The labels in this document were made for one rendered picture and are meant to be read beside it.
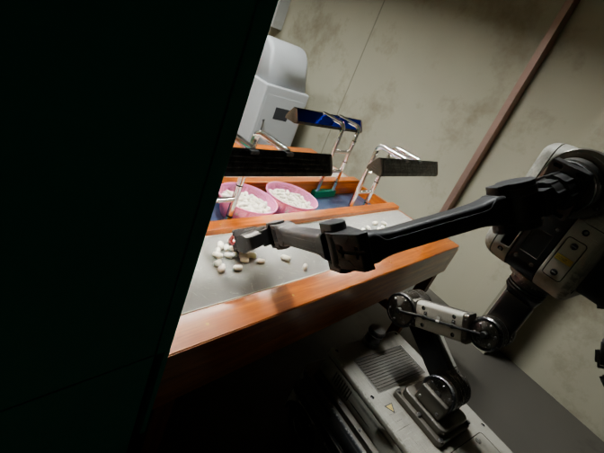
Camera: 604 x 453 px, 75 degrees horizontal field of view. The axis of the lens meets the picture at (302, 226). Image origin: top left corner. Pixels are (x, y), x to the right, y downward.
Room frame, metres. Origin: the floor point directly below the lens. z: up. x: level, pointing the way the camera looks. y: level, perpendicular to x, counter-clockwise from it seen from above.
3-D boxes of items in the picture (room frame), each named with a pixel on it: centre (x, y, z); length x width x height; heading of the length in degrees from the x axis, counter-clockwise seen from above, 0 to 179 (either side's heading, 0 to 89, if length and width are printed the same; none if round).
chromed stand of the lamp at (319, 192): (2.23, 0.03, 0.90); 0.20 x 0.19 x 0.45; 146
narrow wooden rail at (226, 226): (1.58, 0.03, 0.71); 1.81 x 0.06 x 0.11; 146
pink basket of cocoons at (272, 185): (1.76, 0.10, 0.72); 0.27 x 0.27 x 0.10
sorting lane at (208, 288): (1.48, -0.11, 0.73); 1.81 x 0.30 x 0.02; 146
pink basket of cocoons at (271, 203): (1.53, 0.26, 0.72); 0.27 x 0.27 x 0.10
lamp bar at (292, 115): (2.27, 0.10, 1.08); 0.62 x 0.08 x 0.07; 146
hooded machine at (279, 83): (4.32, 0.88, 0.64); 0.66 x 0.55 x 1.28; 45
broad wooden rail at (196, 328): (1.36, -0.29, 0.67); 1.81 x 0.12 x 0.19; 146
